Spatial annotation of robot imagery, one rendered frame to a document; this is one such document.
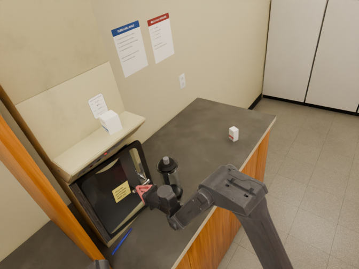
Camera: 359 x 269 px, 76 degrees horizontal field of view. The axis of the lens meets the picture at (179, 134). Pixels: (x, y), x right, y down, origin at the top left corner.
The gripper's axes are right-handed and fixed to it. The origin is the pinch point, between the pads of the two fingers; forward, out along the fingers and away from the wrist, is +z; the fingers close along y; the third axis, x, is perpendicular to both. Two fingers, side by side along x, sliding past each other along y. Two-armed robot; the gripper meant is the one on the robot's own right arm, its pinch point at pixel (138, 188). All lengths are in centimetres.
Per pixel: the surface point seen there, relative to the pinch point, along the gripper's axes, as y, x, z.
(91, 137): 31.2, 6.2, 5.5
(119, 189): 2.4, 5.7, 5.1
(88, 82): 47.6, -1.7, 7.6
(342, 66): -58, -290, -42
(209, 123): -27, -85, 18
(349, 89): -87, -289, -57
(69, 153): 31.3, 15.4, 4.9
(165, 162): -0.7, -18.5, 0.4
